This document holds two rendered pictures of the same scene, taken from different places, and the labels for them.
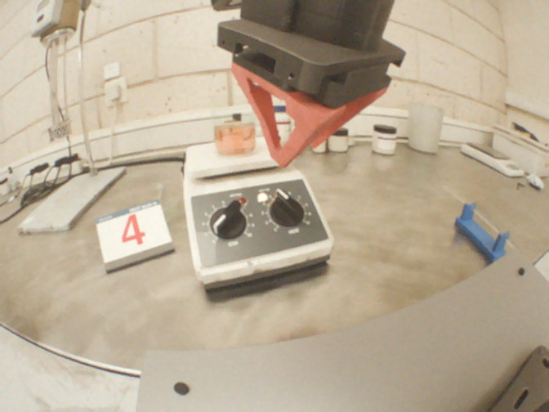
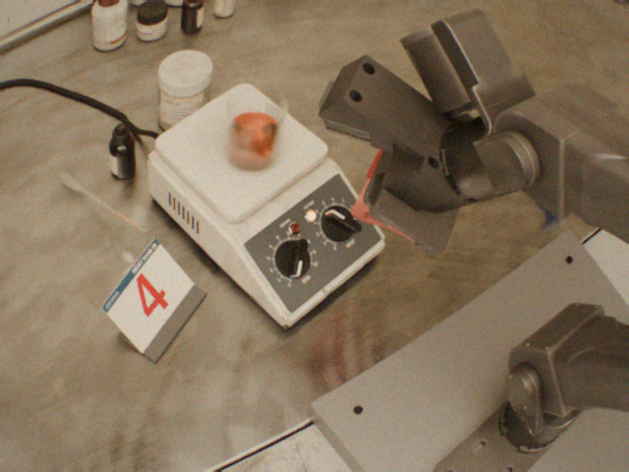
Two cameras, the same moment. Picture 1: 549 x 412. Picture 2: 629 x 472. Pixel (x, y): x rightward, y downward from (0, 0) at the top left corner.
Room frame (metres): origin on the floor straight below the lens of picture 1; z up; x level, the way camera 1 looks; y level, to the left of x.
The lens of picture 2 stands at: (-0.13, 0.27, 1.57)
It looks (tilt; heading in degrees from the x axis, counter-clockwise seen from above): 56 degrees down; 323
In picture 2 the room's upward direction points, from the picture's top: 12 degrees clockwise
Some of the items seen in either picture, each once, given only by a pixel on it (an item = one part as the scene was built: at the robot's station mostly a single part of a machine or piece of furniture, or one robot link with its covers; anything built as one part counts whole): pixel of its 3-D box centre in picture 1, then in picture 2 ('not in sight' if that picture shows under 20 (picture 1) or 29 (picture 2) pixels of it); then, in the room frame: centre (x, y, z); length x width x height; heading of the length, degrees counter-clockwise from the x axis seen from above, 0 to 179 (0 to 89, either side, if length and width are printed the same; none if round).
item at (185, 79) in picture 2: not in sight; (184, 92); (0.42, 0.06, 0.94); 0.06 x 0.06 x 0.08
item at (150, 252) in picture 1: (131, 234); (153, 300); (0.21, 0.17, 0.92); 0.09 x 0.06 x 0.04; 122
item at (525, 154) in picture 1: (524, 151); not in sight; (0.64, -1.15, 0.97); 0.37 x 0.31 x 0.14; 99
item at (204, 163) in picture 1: (234, 153); (239, 147); (0.29, 0.05, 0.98); 0.12 x 0.12 x 0.01; 18
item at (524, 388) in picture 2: not in sight; (558, 375); (-0.04, -0.07, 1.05); 0.09 x 0.06 x 0.06; 96
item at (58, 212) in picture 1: (71, 195); not in sight; (0.38, 0.46, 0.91); 0.30 x 0.20 x 0.01; 7
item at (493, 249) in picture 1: (483, 228); not in sight; (0.19, -0.28, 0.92); 0.10 x 0.03 x 0.04; 2
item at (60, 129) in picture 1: (55, 85); not in sight; (0.39, 0.46, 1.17); 0.07 x 0.07 x 0.25
